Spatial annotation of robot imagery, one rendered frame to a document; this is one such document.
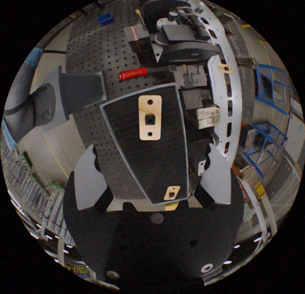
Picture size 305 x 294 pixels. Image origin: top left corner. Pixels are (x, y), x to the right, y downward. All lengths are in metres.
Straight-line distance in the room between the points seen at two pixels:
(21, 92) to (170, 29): 0.32
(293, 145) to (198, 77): 8.09
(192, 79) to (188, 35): 0.13
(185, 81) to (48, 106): 0.40
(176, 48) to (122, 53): 0.54
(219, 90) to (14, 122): 0.63
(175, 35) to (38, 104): 0.37
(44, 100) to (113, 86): 0.45
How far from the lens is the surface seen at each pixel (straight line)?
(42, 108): 0.36
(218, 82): 0.43
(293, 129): 8.12
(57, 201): 4.17
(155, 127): 0.19
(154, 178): 0.28
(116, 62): 0.70
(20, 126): 0.33
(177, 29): 0.23
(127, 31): 0.33
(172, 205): 0.46
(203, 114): 0.31
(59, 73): 0.39
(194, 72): 0.29
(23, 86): 0.28
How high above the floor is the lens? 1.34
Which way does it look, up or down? 59 degrees down
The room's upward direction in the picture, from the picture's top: 176 degrees clockwise
